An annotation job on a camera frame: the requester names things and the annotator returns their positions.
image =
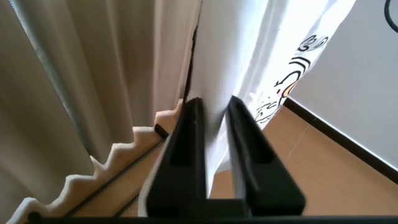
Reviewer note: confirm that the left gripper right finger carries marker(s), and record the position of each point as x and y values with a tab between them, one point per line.
264	180

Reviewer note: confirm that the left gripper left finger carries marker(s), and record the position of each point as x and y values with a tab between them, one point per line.
180	174

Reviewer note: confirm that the white printed t-shirt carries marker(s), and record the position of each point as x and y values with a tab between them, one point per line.
224	56

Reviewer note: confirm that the black clothes rack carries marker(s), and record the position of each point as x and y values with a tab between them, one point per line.
161	131

